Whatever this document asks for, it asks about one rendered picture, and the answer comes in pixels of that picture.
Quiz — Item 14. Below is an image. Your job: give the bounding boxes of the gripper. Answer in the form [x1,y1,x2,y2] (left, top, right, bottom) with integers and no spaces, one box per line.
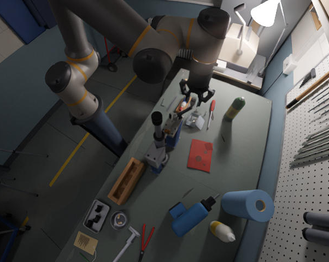
[179,58,218,108]

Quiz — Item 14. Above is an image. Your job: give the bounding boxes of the black clamp lever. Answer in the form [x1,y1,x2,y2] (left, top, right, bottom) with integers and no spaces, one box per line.
[172,106,192,120]

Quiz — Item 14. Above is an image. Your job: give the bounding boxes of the white clamp on blue stand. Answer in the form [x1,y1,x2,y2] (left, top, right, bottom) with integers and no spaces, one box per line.
[163,112,185,149]

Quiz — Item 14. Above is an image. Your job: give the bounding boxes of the grey blue fixture body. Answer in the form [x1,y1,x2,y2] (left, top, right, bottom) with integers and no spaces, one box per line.
[144,143,169,175]

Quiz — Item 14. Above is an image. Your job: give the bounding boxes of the wooden rack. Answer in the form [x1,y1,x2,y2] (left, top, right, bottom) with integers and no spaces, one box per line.
[107,157,146,206]

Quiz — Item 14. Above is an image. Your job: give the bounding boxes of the grey tube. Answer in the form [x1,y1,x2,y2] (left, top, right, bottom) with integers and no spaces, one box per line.
[302,211,329,226]
[301,227,329,242]

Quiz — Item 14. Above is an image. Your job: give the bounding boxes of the wooden tool caddy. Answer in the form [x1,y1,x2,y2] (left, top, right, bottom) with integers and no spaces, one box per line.
[174,94,196,114]

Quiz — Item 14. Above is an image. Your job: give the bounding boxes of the grey metal rod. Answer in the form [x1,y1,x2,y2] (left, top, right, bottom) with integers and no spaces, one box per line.
[166,95,178,112]

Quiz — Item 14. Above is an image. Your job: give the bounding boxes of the shiny metal box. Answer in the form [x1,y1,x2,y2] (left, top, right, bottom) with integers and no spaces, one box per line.
[185,109,207,131]

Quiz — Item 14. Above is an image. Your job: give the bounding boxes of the green bottle white cap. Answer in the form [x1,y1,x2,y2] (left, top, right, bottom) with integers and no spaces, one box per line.
[223,96,246,122]

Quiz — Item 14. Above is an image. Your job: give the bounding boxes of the light wooden side table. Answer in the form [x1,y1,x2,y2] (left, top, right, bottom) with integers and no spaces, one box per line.
[213,53,267,91]

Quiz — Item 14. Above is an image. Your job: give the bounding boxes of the red mat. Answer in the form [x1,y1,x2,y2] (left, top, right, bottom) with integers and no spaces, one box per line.
[186,139,214,174]

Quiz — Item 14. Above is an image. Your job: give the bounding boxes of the red hand truck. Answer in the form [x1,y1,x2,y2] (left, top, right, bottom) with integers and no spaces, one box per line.
[102,36,127,73]

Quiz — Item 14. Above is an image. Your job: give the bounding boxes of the white desk lamp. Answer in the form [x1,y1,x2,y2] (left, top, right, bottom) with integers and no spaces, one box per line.
[233,0,288,57]

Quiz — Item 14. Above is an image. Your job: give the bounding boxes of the blue paper roll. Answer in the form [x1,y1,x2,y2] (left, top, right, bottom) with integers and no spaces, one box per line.
[221,189,275,223]

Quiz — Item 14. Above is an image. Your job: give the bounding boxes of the dark thin rod set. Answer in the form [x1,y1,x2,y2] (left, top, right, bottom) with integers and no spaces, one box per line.
[308,78,329,113]

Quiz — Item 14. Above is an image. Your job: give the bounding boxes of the blue jug black spout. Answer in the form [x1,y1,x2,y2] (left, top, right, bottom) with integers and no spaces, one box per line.
[168,194,220,238]

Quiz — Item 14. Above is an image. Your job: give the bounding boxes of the grey green rod set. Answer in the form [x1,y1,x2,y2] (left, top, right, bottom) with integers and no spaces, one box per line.
[289,122,329,169]

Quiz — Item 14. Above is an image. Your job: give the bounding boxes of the white bottle yellow band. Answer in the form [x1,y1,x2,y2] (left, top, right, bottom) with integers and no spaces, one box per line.
[209,220,237,243]

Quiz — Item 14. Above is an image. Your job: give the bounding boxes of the white pegboard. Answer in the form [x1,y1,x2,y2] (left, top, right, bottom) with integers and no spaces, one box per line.
[259,51,329,262]

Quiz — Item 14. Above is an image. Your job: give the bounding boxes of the round metal dish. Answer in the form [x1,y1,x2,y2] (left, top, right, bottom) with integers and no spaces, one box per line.
[110,210,129,230]

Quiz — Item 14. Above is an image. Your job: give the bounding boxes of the grey parts tray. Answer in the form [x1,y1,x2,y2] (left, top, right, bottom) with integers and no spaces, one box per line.
[83,199,111,234]

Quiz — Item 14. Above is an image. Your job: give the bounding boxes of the grey caliper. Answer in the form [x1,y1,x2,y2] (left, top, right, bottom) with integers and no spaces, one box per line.
[112,225,142,262]

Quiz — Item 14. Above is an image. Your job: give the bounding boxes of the tan card with tag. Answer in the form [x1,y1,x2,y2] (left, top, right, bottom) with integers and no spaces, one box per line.
[73,230,99,257]

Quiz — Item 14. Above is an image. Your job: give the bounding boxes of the blue cabinet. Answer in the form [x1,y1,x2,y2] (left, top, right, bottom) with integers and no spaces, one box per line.
[0,0,58,45]

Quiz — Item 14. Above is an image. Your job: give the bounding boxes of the blue cart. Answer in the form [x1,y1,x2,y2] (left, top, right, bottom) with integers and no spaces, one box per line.
[0,212,32,262]

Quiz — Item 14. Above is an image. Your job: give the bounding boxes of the red handled screwdriver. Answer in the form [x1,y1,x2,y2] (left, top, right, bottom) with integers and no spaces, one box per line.
[206,99,217,132]

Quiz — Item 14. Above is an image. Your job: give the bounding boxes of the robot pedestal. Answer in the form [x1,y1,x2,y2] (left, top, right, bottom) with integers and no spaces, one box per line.
[69,108,129,158]

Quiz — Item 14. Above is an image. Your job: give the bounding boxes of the white wall box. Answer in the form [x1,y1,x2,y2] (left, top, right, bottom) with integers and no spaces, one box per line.
[283,53,296,75]

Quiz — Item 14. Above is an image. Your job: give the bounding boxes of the wooden handled hammer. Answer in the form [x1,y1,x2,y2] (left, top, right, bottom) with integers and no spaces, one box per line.
[285,67,329,110]

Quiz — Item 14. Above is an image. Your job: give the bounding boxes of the red handled pliers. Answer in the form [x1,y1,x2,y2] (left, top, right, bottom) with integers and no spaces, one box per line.
[138,224,156,262]

